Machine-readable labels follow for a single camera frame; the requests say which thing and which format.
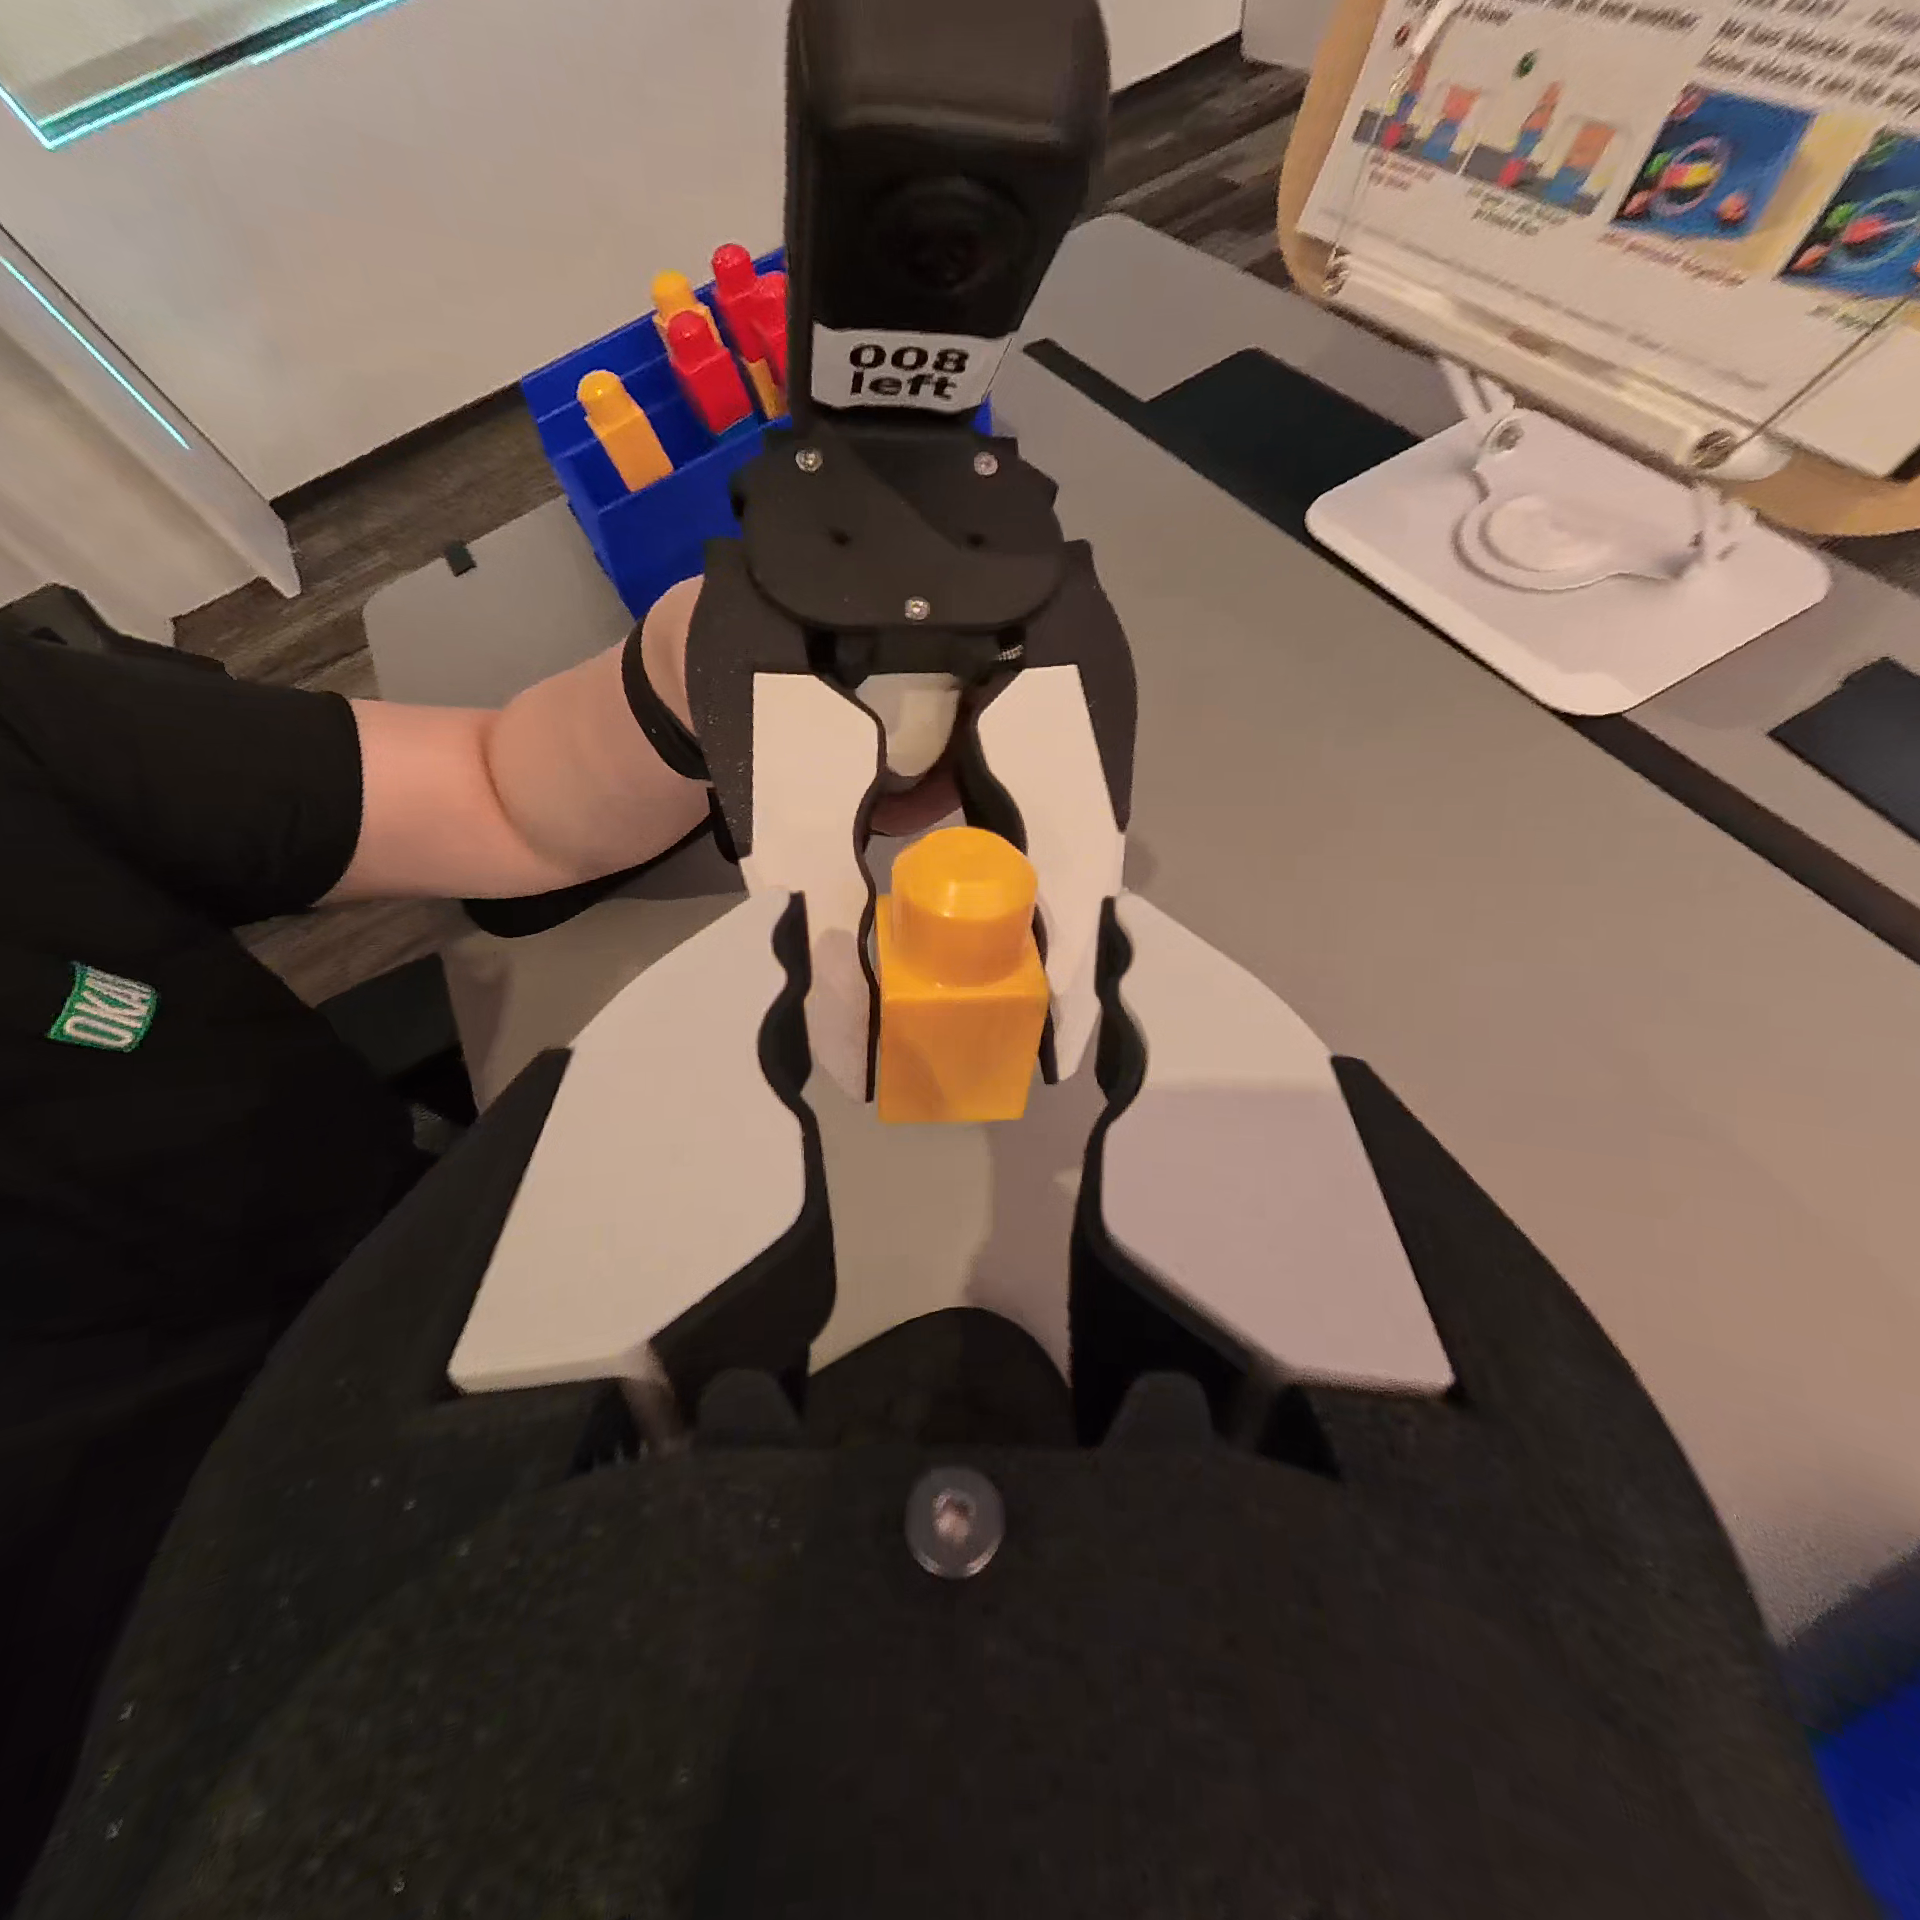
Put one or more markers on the wooden board with instruction sheet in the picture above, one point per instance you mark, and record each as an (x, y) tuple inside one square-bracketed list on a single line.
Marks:
[(1575, 150)]

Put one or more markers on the glass window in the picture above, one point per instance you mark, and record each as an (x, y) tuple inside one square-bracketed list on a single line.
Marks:
[(89, 61)]

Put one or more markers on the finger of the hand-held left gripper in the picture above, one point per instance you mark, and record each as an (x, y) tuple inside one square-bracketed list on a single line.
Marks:
[(802, 780), (1066, 780)]

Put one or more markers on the cluster of block towers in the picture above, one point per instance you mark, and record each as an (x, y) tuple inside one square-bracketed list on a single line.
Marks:
[(705, 376)]

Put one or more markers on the black flat plate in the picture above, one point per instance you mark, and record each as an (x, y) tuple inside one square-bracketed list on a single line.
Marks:
[(1861, 751)]

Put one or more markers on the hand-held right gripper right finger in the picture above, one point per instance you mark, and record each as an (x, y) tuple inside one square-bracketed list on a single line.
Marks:
[(1259, 1201)]

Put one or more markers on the black wristband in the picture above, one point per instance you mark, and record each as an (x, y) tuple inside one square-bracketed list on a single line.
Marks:
[(653, 720)]

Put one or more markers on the grey desk rail strip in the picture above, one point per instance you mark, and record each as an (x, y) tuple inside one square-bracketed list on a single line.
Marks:
[(1799, 870)]

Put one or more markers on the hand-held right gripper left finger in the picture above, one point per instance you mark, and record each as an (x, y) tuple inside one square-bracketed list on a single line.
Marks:
[(646, 1201)]

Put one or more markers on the person's left forearm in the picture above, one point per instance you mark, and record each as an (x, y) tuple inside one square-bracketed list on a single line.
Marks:
[(495, 797)]

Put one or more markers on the blue plastic bin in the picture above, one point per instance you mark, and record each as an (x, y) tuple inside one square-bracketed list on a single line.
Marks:
[(1874, 1799), (630, 525)]

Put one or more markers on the yellow mega block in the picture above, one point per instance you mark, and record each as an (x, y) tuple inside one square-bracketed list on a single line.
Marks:
[(960, 1021)]

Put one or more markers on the person's left hand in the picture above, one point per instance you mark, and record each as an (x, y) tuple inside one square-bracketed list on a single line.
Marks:
[(678, 662)]

